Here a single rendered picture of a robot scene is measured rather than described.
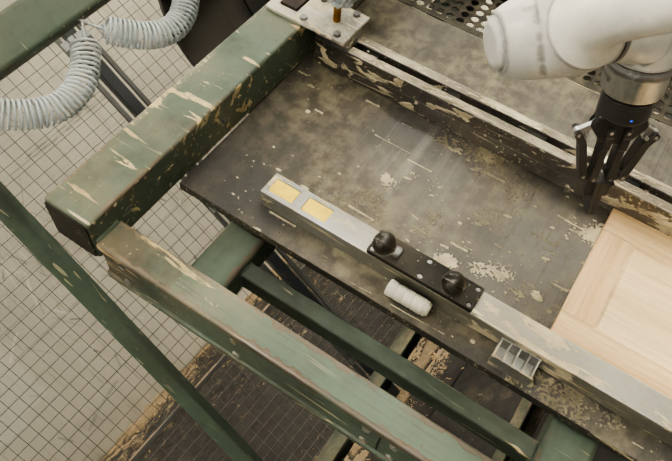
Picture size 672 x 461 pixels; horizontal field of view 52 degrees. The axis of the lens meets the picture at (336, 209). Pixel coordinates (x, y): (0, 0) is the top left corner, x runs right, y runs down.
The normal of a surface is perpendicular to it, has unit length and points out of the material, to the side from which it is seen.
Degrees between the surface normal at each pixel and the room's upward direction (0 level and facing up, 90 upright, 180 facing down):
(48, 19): 90
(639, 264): 51
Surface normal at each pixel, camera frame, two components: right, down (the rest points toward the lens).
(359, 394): 0.07, -0.57
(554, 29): -0.42, 0.19
